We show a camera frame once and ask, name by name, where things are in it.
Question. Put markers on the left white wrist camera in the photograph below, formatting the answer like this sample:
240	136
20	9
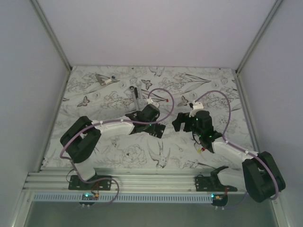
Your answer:
150	101

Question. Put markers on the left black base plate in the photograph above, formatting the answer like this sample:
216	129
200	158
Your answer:
96	183

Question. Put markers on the right controller board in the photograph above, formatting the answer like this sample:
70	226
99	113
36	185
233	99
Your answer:
219	200

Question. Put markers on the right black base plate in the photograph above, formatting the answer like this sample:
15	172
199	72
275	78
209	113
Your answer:
211	184

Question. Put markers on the controller board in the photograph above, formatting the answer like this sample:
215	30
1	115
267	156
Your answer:
219	200
90	197

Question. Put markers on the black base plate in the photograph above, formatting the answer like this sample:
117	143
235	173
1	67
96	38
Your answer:
96	183
211	184

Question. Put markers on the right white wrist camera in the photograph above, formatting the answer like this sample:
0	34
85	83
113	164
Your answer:
195	106

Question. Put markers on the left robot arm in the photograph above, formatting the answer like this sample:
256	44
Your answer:
80	140

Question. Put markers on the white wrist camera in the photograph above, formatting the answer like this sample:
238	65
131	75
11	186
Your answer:
150	101
195	106

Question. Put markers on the yellow and red fuse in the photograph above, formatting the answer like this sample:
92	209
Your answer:
200	150

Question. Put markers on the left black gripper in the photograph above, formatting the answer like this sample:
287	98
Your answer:
155	118

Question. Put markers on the silver ratchet wrench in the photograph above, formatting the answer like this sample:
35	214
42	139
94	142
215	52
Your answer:
135	96

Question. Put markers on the floral patterned mat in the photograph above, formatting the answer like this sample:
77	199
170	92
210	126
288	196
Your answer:
92	92

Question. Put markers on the aluminium rail frame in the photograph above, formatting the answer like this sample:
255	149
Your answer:
129	180

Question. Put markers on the black fuse box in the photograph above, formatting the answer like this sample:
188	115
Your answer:
157	130

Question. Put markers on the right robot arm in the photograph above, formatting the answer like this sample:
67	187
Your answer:
256	173

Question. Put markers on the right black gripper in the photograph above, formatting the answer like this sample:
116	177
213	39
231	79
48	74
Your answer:
182	117

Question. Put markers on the left controller board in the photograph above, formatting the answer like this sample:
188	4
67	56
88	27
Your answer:
90	197

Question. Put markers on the white slotted cable duct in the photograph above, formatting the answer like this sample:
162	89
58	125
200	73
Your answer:
126	197

